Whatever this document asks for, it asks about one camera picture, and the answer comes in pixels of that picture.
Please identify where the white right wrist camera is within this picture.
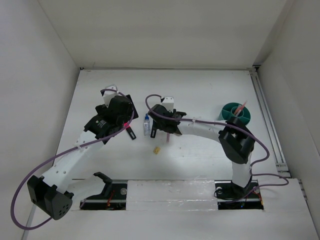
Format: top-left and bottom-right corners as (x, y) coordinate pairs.
(161, 96), (174, 113)

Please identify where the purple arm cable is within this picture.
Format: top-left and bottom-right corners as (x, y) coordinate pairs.
(9, 91), (136, 230)
(145, 94), (290, 203)

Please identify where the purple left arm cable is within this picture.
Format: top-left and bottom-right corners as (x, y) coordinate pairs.
(9, 91), (136, 230)

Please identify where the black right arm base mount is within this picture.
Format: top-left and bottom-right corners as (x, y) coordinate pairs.
(213, 180), (264, 210)

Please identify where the clear spray bottle blue cap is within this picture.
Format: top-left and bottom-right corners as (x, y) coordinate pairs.
(143, 113), (151, 136)

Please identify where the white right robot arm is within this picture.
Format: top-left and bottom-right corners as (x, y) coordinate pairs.
(148, 104), (255, 201)

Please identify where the tan rectangular eraser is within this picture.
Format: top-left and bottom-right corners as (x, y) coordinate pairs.
(153, 146), (161, 155)

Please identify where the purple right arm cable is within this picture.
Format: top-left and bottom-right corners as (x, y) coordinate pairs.
(145, 94), (290, 203)

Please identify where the blue and black highlighter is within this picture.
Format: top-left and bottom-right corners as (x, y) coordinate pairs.
(150, 126), (157, 139)

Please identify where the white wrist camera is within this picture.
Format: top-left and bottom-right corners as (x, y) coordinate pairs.
(100, 84), (118, 108)
(161, 96), (174, 113)

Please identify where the pink and black highlighter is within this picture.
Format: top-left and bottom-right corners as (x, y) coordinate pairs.
(125, 123), (137, 140)

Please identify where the teal round divided organizer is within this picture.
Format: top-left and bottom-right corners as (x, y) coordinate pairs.
(217, 102), (251, 125)

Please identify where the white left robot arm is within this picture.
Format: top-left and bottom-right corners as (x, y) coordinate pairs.
(27, 95), (136, 220)

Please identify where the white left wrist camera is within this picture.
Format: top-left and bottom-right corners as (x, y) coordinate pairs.
(100, 84), (118, 108)

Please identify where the pink pen with clear cap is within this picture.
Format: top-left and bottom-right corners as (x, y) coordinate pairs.
(233, 100), (248, 117)

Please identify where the aluminium rail at right edge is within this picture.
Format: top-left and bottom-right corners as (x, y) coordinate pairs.
(249, 65), (291, 178)

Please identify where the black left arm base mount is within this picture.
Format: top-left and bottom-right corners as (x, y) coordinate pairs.
(79, 172), (128, 211)

